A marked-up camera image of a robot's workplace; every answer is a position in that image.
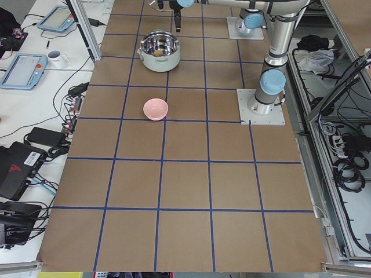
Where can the black red computer box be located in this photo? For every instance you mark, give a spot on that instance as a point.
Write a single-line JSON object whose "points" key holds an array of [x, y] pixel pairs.
{"points": [[19, 163]]}

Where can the pink bowl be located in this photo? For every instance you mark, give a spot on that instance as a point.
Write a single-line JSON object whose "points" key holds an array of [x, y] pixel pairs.
{"points": [[155, 109]]}

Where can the black power adapter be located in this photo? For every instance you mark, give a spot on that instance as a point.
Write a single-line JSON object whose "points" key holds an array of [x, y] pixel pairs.
{"points": [[44, 137]]}

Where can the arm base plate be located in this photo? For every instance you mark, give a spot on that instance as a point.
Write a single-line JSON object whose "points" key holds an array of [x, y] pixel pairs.
{"points": [[252, 112], [234, 34]]}

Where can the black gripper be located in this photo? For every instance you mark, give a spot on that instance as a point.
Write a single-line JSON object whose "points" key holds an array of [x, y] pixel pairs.
{"points": [[177, 9]]}

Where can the pale green steel pot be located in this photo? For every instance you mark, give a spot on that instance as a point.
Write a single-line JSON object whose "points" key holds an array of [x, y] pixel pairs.
{"points": [[159, 39]]}

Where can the black cloth heap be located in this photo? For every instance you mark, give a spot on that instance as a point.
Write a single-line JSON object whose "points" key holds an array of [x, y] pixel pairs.
{"points": [[313, 43]]}

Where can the aluminium frame post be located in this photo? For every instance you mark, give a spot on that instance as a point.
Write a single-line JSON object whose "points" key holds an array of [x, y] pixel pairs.
{"points": [[81, 18]]}

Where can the blue teach pendant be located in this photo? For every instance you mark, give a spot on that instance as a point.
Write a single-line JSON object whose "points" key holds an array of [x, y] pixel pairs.
{"points": [[59, 19], [24, 72]]}

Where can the far blue teach pendant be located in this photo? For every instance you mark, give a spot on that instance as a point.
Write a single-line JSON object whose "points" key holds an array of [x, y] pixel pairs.
{"points": [[59, 19]]}

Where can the white crumpled cloth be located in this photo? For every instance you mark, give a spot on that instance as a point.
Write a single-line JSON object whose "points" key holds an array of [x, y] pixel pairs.
{"points": [[317, 62]]}

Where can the brown egg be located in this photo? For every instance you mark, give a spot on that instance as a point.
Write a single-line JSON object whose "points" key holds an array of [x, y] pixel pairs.
{"points": [[158, 53]]}

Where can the white mug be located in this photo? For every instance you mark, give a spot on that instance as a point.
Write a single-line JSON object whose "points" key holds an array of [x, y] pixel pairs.
{"points": [[59, 60]]}

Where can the near blue teach pendant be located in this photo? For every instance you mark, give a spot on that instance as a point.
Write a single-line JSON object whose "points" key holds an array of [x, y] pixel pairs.
{"points": [[24, 72]]}

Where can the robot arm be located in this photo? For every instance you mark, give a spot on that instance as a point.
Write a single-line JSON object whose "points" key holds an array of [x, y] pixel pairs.
{"points": [[250, 20], [272, 80]]}

